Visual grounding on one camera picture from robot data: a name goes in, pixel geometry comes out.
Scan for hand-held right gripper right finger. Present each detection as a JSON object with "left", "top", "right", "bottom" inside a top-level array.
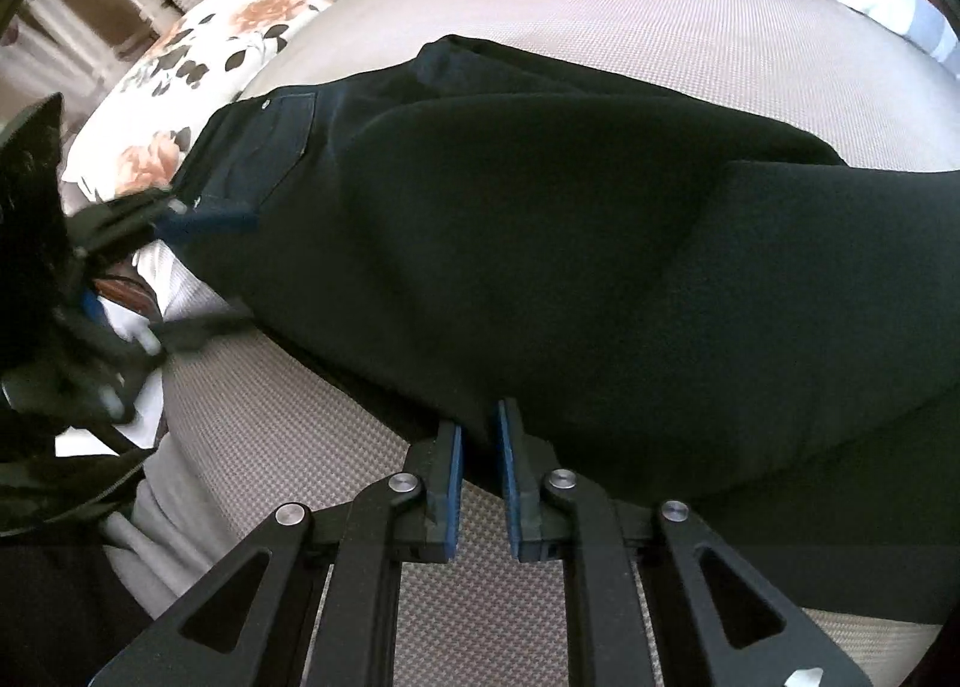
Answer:
[{"left": 491, "top": 398, "right": 875, "bottom": 687}]

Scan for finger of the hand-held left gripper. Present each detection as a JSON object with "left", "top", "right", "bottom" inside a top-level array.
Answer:
[
  {"left": 71, "top": 310, "right": 254, "bottom": 362},
  {"left": 71, "top": 198, "right": 260, "bottom": 254}
]

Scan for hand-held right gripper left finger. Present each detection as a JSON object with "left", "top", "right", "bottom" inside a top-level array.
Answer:
[{"left": 90, "top": 421, "right": 464, "bottom": 687}]

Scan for black pants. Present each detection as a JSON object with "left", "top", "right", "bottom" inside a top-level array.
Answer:
[{"left": 176, "top": 36, "right": 960, "bottom": 617}]

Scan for white cloth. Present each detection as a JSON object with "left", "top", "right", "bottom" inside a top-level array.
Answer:
[{"left": 56, "top": 237, "right": 235, "bottom": 459}]

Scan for white floral pillow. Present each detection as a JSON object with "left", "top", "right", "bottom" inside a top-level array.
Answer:
[{"left": 60, "top": 0, "right": 340, "bottom": 202}]

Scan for grey cloth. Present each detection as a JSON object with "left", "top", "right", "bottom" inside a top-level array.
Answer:
[{"left": 101, "top": 432, "right": 252, "bottom": 624}]

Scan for beige striped curtain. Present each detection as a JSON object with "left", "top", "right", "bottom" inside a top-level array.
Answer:
[{"left": 0, "top": 0, "right": 245, "bottom": 104}]

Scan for beige bed mattress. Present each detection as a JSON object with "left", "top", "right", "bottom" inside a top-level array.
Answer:
[{"left": 157, "top": 0, "right": 960, "bottom": 687}]

